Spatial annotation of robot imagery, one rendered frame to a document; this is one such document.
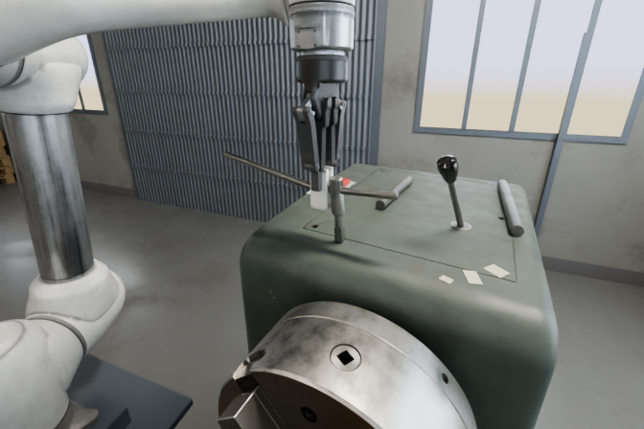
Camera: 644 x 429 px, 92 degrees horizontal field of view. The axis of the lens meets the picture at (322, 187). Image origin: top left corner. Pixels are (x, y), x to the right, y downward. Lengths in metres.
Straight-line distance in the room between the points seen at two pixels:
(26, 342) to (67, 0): 0.60
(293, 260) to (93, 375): 0.78
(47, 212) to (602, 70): 2.93
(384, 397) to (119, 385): 0.85
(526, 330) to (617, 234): 2.81
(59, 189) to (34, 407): 0.41
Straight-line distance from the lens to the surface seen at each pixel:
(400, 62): 2.76
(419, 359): 0.42
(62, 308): 0.93
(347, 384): 0.36
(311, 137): 0.44
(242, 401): 0.42
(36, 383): 0.87
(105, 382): 1.14
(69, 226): 0.87
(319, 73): 0.44
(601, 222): 3.18
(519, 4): 2.78
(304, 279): 0.51
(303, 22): 0.45
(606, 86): 2.90
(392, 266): 0.49
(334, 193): 0.49
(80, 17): 0.56
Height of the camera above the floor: 1.52
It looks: 20 degrees down
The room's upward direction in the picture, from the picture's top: straight up
